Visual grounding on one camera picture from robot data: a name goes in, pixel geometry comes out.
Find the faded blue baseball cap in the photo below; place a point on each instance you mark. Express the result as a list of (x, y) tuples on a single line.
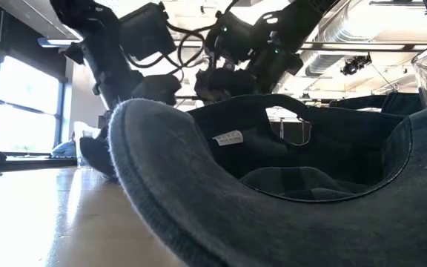
[(399, 104)]

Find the silver ventilation duct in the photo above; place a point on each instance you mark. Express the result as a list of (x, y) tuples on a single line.
[(332, 37)]

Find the blue denim baseball cap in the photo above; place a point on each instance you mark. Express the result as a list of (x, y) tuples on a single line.
[(96, 155)]

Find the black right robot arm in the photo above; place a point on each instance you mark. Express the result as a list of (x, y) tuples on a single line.
[(291, 22)]

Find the large bright window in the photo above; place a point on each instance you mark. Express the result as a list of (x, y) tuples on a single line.
[(24, 111)]

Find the black aluminium table frame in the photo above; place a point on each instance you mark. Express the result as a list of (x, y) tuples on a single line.
[(32, 163)]

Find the black ceiling-mounted camera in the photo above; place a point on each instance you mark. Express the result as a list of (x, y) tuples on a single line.
[(354, 65)]

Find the navy cap with white label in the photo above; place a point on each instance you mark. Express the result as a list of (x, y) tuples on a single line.
[(198, 222)]

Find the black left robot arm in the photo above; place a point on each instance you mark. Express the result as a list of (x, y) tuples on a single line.
[(102, 55)]

